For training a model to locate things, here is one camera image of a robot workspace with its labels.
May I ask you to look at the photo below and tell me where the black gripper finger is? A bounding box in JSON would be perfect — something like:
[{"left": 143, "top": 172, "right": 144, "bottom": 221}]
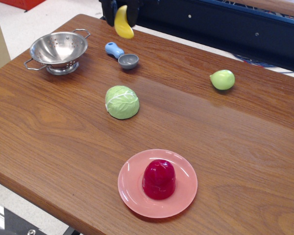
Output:
[
  {"left": 99, "top": 0, "right": 118, "bottom": 26},
  {"left": 126, "top": 0, "right": 140, "bottom": 26}
]

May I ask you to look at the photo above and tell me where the yellow toy banana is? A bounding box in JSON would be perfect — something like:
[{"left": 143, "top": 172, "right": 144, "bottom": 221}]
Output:
[{"left": 114, "top": 5, "right": 134, "bottom": 39}]

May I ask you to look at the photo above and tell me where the small steel colander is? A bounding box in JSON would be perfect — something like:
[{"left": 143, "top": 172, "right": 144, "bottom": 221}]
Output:
[{"left": 24, "top": 29, "right": 91, "bottom": 75}]

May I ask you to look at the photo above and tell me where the blue and grey measuring scoop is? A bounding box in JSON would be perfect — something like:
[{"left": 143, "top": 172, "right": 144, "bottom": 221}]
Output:
[{"left": 105, "top": 42, "right": 139, "bottom": 70}]

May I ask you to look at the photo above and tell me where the red box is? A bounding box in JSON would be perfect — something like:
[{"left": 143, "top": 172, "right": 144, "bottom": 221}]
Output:
[{"left": 0, "top": 0, "right": 45, "bottom": 11}]

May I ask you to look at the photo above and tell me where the green toy cabbage half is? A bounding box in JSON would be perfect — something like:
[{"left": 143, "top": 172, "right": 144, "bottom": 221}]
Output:
[{"left": 105, "top": 86, "right": 140, "bottom": 119}]

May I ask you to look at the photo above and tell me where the green toy pear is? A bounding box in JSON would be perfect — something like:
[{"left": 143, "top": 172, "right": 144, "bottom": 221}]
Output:
[{"left": 210, "top": 70, "right": 235, "bottom": 91}]

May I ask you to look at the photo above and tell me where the red toy cabbage half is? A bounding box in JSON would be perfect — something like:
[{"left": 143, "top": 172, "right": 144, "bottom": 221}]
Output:
[{"left": 142, "top": 159, "right": 176, "bottom": 200}]

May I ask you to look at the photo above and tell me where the pink plastic plate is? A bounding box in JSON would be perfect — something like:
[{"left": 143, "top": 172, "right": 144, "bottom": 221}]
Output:
[{"left": 118, "top": 149, "right": 197, "bottom": 218}]

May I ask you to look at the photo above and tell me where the dark blue metal rail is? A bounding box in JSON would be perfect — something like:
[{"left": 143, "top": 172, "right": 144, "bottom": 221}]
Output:
[{"left": 137, "top": 0, "right": 294, "bottom": 71}]

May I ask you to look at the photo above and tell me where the metal table frame corner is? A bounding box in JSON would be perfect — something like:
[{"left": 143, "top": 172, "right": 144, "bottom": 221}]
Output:
[{"left": 0, "top": 205, "right": 80, "bottom": 235}]

